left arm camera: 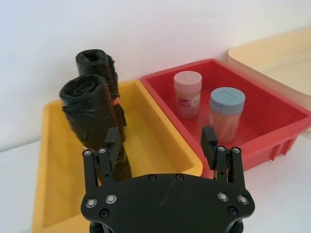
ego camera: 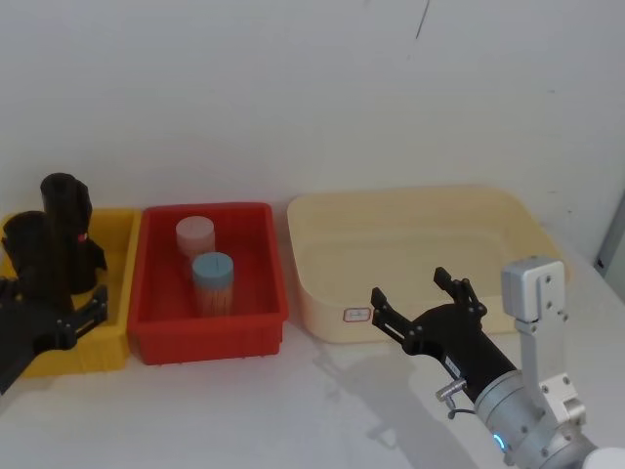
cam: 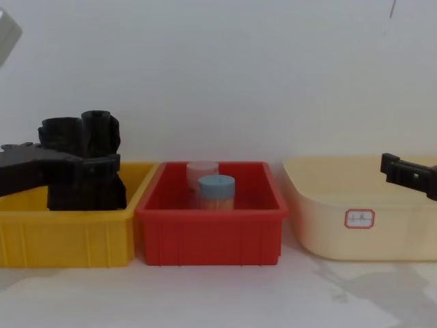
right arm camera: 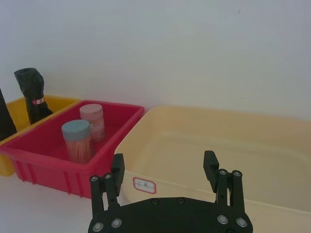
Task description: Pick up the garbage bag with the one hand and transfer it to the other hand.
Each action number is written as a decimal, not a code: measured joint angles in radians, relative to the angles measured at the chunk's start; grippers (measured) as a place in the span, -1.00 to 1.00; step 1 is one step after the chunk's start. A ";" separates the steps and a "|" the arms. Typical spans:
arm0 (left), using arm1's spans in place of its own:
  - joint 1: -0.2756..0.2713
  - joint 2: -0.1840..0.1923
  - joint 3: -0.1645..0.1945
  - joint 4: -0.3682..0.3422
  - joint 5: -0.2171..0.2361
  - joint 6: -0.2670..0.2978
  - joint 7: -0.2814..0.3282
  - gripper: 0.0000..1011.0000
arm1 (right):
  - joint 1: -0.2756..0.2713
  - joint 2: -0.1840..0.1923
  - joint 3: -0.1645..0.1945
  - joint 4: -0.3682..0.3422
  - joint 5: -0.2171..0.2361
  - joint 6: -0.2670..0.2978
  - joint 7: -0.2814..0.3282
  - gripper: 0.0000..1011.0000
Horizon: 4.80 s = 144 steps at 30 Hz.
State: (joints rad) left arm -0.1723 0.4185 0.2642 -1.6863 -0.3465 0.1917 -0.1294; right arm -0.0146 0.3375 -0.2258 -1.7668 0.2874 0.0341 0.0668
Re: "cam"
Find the clear jar with blue lid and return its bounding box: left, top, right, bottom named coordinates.
left=197, top=174, right=237, bottom=210

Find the cream plastic tub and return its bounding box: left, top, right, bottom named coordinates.
left=282, top=154, right=437, bottom=263

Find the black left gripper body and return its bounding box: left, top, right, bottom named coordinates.
left=0, top=142, right=69, bottom=198

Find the white label with red border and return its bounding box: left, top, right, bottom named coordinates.
left=344, top=208, right=376, bottom=229

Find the clear jar with pink lid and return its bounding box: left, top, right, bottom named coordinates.
left=186, top=161, right=220, bottom=197

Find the red plastic bin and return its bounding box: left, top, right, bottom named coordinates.
left=135, top=161, right=290, bottom=267

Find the yellow plastic bin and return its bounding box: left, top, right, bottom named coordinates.
left=0, top=161, right=160, bottom=269

